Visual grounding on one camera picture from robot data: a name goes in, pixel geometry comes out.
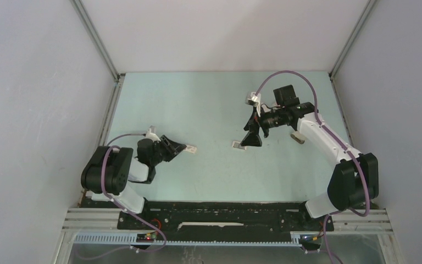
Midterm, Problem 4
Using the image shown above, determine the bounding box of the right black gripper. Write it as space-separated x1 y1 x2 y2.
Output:
241 106 285 147

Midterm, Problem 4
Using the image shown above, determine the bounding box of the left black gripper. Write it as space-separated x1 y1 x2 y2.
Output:
149 134 186 166

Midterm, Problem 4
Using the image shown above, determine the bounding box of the white staple box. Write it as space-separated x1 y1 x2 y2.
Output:
185 145 197 154

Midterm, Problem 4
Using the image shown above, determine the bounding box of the staple box tray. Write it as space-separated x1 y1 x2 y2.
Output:
231 141 247 151

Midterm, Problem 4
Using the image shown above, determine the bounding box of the beige brown mini stapler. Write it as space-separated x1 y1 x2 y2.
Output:
291 131 305 145

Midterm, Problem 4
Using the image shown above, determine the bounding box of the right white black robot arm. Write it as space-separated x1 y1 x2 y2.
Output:
240 85 379 230

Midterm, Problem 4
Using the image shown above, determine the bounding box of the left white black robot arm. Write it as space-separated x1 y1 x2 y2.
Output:
81 133 187 229

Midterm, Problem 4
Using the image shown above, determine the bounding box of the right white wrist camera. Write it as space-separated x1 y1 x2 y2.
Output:
245 92 261 117

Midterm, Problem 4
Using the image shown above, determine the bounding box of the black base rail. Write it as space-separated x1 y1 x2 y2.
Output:
139 201 334 243

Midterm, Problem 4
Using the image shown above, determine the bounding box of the left aluminium frame post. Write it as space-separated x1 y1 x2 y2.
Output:
70 0 120 82

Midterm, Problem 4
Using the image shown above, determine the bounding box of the aluminium frame post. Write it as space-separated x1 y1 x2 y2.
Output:
70 0 120 82
329 0 379 81

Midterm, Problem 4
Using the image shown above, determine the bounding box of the right aluminium frame post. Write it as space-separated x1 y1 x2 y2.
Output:
329 0 379 81

